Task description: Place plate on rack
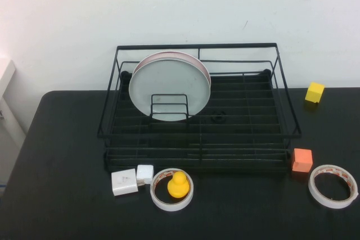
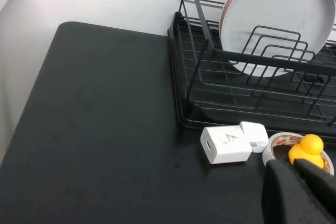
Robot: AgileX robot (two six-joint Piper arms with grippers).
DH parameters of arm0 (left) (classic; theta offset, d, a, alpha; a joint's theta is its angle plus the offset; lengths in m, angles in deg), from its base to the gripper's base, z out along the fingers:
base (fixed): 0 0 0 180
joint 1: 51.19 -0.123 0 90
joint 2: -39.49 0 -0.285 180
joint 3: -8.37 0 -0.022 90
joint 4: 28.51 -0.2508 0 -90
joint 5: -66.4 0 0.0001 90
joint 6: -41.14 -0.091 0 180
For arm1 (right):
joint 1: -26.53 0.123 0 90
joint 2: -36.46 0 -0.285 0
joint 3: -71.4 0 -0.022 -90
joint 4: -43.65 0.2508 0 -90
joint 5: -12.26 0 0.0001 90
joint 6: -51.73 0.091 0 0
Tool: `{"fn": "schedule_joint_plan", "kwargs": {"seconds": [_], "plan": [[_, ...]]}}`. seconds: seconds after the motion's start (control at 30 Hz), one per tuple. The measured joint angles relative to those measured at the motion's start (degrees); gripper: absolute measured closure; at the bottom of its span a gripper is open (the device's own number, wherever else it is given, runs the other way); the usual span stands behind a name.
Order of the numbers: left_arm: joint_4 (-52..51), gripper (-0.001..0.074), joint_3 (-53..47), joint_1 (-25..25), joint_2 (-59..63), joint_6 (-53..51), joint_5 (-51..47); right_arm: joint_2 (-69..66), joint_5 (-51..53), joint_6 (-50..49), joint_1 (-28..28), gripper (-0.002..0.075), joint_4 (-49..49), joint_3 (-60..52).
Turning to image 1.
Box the grey plate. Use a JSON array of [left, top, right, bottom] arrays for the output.
[[128, 57, 212, 122]]

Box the pink plate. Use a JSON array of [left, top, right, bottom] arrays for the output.
[[133, 51, 212, 87]]

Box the black drip tray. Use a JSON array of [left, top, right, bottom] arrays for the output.
[[103, 68, 290, 173]]

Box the small white charger cube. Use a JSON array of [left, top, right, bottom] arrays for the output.
[[136, 164, 155, 187]]

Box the yellow rubber duck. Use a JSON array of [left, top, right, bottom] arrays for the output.
[[167, 171, 188, 199]]

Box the large white charger adapter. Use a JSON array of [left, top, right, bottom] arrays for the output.
[[111, 168, 140, 197]]

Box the white tape roll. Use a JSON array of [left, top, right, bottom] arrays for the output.
[[308, 164, 360, 210], [150, 167, 195, 212]]

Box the orange cube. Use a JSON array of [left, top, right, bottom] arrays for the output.
[[291, 147, 313, 173]]

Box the yellow cube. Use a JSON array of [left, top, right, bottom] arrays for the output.
[[305, 81, 326, 103]]

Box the black wire dish rack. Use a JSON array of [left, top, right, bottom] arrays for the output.
[[97, 42, 303, 173]]

